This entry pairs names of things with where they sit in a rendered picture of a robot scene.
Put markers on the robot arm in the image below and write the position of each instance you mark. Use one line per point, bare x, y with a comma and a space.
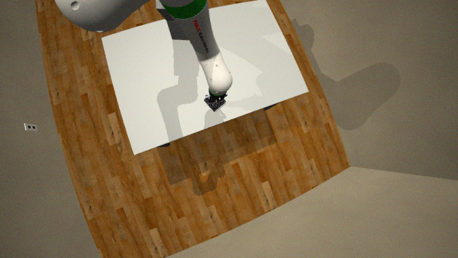
192, 16

